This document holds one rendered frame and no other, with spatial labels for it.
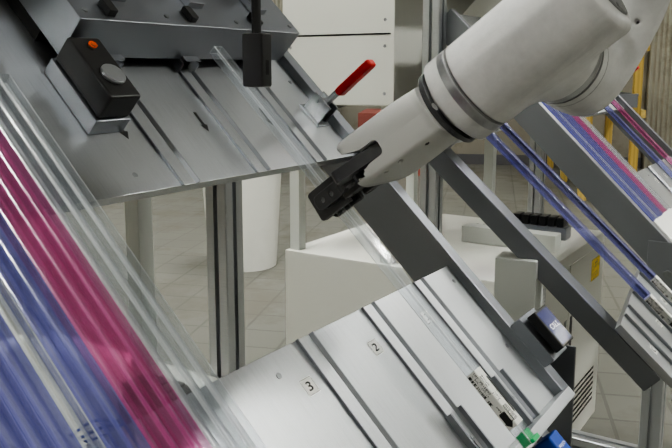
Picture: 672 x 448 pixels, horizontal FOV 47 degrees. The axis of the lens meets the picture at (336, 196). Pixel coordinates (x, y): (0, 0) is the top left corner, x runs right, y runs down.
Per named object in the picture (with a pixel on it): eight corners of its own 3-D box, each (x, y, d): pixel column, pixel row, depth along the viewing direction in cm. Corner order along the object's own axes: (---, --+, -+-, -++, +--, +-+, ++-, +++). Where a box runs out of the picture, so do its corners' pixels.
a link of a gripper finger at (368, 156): (408, 123, 70) (395, 146, 75) (334, 162, 68) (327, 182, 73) (415, 134, 70) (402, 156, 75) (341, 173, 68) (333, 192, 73)
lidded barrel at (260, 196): (291, 256, 461) (290, 161, 452) (273, 276, 416) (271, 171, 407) (216, 253, 468) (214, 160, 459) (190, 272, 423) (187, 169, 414)
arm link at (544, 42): (493, 68, 74) (433, 32, 68) (612, -26, 67) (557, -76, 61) (526, 137, 69) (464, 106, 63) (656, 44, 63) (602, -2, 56)
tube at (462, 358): (529, 443, 71) (537, 437, 70) (523, 449, 70) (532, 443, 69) (217, 53, 85) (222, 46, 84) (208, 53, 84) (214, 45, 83)
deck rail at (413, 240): (536, 420, 92) (574, 392, 89) (530, 426, 90) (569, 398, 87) (201, 7, 111) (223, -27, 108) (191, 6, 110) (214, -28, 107)
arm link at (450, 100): (471, 47, 73) (448, 67, 75) (430, 45, 66) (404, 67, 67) (521, 121, 71) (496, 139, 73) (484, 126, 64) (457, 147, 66)
